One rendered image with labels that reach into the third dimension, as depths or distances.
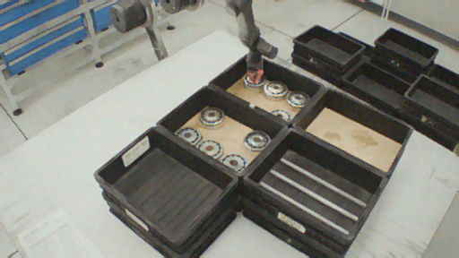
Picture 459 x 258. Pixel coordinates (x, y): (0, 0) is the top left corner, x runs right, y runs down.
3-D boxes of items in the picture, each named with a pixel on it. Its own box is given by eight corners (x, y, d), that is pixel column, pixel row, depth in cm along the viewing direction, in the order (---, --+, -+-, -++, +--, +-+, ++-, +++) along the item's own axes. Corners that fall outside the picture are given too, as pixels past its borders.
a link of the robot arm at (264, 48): (250, 22, 151) (238, 39, 151) (273, 33, 145) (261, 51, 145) (260, 37, 161) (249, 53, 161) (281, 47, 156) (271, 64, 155)
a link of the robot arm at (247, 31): (240, -25, 112) (220, 3, 112) (256, -16, 111) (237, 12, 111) (251, 24, 155) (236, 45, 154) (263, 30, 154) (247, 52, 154)
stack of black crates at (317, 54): (285, 92, 276) (291, 38, 244) (308, 74, 291) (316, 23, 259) (331, 118, 256) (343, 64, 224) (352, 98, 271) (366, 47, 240)
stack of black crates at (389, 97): (332, 118, 256) (342, 79, 232) (353, 98, 272) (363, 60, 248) (382, 148, 237) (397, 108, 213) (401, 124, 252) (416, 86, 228)
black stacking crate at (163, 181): (100, 194, 132) (91, 175, 124) (157, 147, 149) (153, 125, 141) (181, 260, 115) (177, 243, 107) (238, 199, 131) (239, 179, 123)
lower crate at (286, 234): (239, 216, 139) (239, 197, 131) (283, 166, 156) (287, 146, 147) (333, 274, 122) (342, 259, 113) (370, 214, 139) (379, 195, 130)
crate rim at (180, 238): (92, 178, 125) (90, 174, 124) (153, 129, 142) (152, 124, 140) (177, 246, 108) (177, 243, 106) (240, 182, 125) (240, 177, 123)
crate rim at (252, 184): (240, 182, 125) (240, 177, 123) (289, 130, 141) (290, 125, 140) (349, 246, 107) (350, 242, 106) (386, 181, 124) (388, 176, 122)
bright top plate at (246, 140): (238, 144, 143) (238, 142, 143) (252, 127, 149) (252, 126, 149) (262, 155, 140) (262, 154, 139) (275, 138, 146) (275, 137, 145)
